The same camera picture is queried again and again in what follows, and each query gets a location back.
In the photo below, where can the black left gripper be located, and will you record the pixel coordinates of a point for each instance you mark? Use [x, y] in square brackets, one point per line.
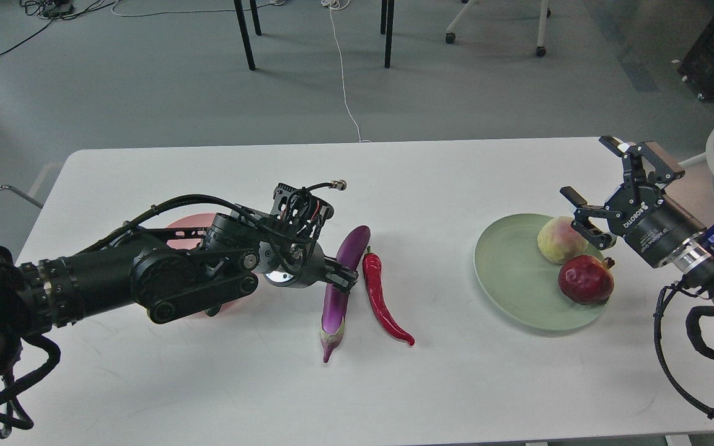
[297, 267]

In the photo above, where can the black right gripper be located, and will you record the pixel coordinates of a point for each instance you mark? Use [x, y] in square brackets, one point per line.
[651, 223]

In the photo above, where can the purple eggplant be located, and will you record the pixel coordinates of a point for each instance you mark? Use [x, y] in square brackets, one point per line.
[332, 324]

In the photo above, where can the red chili pepper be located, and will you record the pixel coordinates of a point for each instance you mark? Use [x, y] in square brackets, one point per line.
[372, 272]

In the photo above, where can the yellow pink peach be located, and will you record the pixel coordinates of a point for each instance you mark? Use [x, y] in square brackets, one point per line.
[558, 242]

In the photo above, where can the dark red pomegranate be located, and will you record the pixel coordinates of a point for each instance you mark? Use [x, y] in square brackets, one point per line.
[586, 279]

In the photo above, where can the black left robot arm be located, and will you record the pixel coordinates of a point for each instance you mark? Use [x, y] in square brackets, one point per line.
[132, 264]

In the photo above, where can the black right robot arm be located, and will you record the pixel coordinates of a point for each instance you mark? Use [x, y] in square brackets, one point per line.
[695, 260]

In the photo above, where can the light green plate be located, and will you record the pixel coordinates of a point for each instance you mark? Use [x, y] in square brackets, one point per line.
[522, 283]

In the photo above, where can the pink plate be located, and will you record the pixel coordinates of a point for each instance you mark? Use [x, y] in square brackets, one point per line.
[218, 270]

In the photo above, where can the white chair base with casters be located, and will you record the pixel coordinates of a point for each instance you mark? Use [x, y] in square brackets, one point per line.
[530, 31]

